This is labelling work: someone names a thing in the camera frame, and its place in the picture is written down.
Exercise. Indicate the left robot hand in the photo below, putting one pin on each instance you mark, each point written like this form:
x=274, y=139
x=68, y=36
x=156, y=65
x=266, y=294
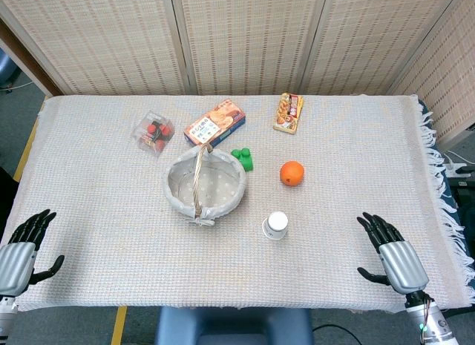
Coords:
x=16, y=254

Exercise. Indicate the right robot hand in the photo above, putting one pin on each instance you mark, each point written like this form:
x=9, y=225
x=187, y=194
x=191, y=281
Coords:
x=401, y=263

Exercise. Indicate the orange fruit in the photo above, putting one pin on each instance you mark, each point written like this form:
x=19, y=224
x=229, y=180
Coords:
x=292, y=173

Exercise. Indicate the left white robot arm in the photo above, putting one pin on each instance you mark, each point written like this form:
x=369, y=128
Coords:
x=5, y=317

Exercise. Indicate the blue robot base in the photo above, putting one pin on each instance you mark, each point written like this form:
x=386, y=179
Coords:
x=234, y=326

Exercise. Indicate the grey fabric basket with handle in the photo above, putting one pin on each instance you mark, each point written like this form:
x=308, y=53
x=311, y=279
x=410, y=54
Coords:
x=204, y=185

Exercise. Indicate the white power strip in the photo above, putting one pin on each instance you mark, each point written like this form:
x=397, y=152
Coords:
x=454, y=167

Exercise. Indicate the white paper cup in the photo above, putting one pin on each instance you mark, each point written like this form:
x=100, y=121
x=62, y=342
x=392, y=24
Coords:
x=275, y=226

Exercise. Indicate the woven tablecloth with fringe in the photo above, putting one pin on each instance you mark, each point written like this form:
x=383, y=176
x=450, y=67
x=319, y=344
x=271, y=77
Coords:
x=237, y=211

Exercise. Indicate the clear box of red items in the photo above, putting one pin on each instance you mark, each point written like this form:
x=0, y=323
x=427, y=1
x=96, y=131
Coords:
x=154, y=134

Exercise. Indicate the blue chair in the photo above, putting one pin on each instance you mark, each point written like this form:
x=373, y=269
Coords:
x=6, y=68

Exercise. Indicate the yellow red snack package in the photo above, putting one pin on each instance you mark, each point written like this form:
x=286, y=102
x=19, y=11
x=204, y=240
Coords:
x=288, y=113

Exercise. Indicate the green toy block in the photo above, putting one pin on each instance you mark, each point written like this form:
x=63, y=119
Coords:
x=244, y=158

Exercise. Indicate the orange and blue biscuit box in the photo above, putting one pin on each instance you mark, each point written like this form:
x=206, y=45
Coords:
x=215, y=126

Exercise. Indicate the woven folding screen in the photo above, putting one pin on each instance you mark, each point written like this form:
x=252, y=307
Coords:
x=237, y=41

